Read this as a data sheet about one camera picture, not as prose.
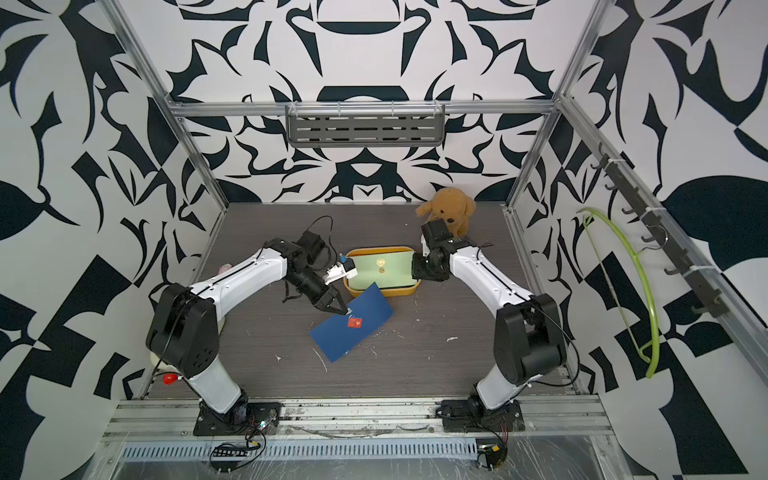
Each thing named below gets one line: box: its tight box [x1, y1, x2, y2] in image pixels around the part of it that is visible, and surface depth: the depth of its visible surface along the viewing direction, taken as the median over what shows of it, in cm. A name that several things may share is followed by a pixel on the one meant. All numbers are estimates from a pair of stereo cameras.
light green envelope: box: [348, 251, 417, 289], surface depth 98 cm
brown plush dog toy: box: [416, 187, 477, 237], surface depth 98 cm
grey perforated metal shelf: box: [286, 103, 446, 148], surface depth 96 cm
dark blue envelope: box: [310, 282, 395, 363], surface depth 82 cm
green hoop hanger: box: [576, 208, 661, 379], surface depth 61 cm
